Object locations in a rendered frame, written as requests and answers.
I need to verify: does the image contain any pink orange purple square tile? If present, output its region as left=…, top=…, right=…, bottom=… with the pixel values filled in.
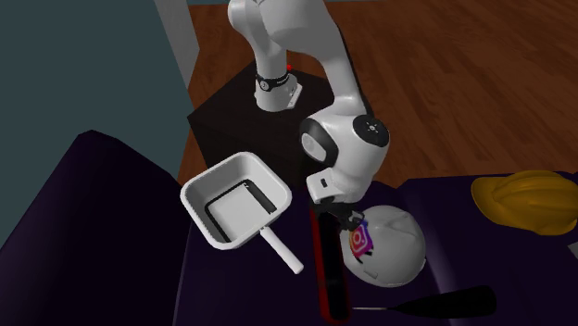
left=347, top=220, right=375, bottom=260

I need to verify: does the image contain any long black red-edged case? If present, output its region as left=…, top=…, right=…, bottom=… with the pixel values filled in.
left=308, top=203, right=352, bottom=326

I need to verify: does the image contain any white hard hat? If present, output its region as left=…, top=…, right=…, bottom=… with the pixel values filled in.
left=340, top=205, right=427, bottom=289

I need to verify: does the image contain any black robot stand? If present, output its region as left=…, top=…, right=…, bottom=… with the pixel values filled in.
left=186, top=60, right=338, bottom=191

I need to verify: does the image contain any yellow hard hat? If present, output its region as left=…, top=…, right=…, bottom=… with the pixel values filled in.
left=470, top=169, right=578, bottom=237

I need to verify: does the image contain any dark purple sofa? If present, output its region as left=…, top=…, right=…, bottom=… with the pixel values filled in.
left=0, top=129, right=578, bottom=326

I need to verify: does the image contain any white square pan with handle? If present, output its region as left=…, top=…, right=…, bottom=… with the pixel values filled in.
left=179, top=151, right=305, bottom=276

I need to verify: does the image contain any black-handled screwdriver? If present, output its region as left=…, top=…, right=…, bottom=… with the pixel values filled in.
left=351, top=284, right=498, bottom=320

